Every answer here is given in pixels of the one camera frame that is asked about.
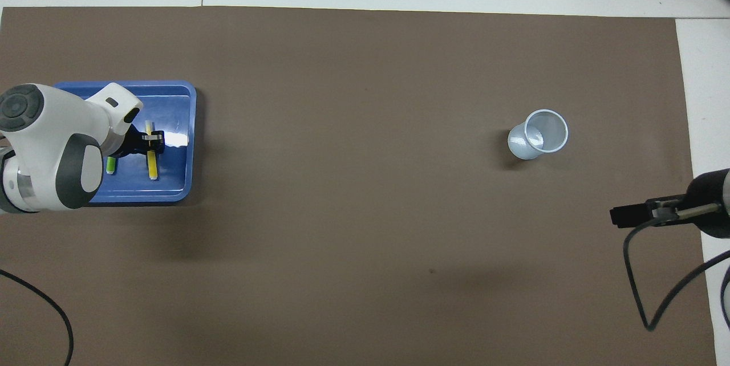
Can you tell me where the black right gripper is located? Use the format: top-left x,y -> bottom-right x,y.
610,168 -> 730,239

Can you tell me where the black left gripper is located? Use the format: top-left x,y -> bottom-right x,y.
109,123 -> 166,158

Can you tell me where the yellow marker pen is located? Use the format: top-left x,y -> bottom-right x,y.
145,120 -> 159,181

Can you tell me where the blue plastic tray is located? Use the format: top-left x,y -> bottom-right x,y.
35,80 -> 197,205

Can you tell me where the clear plastic cup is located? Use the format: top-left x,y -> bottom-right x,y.
507,109 -> 569,161

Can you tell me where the brown table mat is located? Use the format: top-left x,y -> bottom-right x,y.
0,6 -> 718,366

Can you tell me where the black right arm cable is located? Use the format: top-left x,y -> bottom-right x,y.
623,202 -> 730,332

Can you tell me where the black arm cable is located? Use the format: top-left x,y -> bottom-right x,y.
623,202 -> 730,332
0,268 -> 75,366

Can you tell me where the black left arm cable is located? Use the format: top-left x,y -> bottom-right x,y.
0,268 -> 75,366

